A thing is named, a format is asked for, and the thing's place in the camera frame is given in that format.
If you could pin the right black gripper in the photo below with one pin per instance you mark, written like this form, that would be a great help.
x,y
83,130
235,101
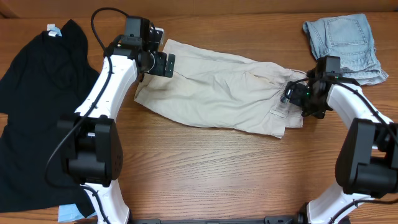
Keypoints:
x,y
292,94

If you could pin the black t-shirt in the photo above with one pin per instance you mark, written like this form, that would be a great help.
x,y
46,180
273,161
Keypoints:
x,y
49,77

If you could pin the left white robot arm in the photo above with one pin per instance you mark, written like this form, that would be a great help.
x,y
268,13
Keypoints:
x,y
91,151

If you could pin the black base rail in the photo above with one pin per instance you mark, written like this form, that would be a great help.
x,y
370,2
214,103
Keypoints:
x,y
242,220

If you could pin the beige shorts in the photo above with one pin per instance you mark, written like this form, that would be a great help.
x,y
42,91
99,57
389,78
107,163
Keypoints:
x,y
211,89

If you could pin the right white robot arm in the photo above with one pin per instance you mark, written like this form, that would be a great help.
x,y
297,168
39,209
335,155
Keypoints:
x,y
366,168

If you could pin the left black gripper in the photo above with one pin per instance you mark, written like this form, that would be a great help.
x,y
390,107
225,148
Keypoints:
x,y
166,65

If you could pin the folded light blue jeans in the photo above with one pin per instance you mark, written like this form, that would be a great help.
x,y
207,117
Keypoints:
x,y
351,39

